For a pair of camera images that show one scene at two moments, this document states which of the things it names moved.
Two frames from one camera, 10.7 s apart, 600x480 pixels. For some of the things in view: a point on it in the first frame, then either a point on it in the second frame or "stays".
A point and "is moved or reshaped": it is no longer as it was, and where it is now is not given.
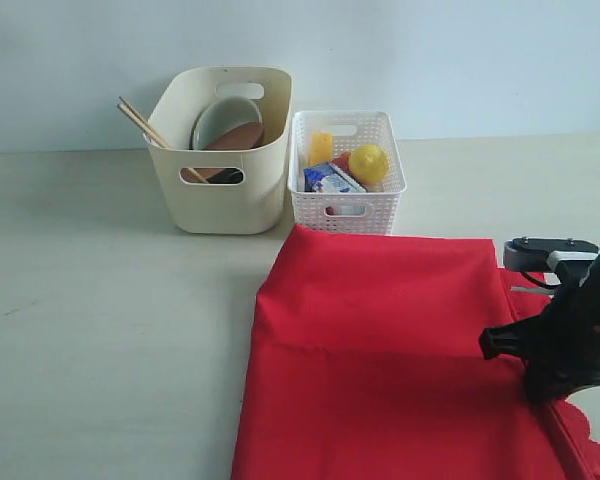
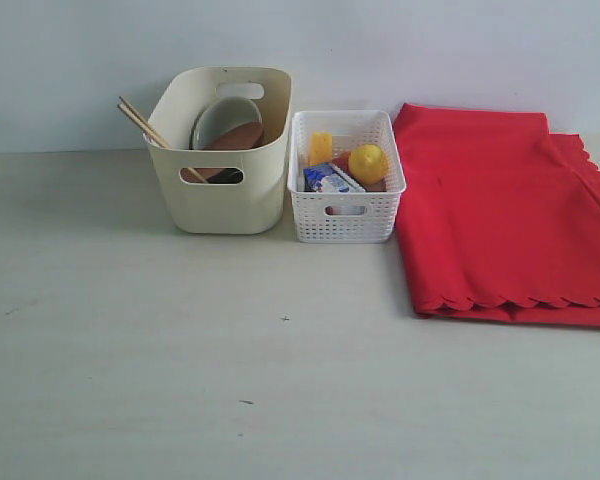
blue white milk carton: [327, 178] stays
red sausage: [343, 161] is moved or reshaped
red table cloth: [363, 362] → [499, 219]
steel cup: [226, 176] stays
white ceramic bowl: [221, 116] stays
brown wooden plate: [241, 137] stays
